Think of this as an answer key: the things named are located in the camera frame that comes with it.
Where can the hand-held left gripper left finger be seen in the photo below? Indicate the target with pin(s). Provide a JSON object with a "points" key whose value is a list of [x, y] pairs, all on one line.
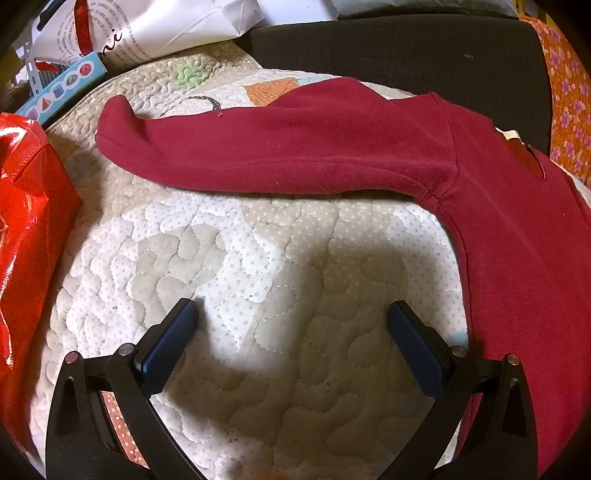
{"points": [[168, 344]]}

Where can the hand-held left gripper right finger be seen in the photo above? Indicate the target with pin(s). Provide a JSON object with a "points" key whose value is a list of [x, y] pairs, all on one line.
{"points": [[415, 344]]}

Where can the dark red sweater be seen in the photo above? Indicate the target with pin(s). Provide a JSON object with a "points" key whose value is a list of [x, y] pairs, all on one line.
{"points": [[323, 147]]}

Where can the quilted heart-print blanket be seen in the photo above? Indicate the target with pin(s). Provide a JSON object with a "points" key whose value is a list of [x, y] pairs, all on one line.
{"points": [[258, 277]]}

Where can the shiny red bag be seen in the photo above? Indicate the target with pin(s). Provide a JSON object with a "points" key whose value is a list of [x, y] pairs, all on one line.
{"points": [[27, 221]]}

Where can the blue box with coloured shapes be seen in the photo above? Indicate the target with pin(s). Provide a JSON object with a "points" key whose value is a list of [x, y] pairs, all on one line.
{"points": [[60, 90]]}

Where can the black cushion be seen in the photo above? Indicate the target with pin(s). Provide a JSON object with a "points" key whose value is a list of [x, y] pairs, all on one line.
{"points": [[392, 50]]}

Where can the orange floral cloth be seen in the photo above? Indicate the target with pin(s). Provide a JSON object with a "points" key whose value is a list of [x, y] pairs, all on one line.
{"points": [[568, 92]]}

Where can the white printed paper bag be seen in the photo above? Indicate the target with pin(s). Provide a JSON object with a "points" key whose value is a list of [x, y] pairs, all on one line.
{"points": [[161, 32]]}

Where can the grey case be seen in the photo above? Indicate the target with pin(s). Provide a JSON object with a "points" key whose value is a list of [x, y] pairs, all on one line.
{"points": [[415, 7]]}

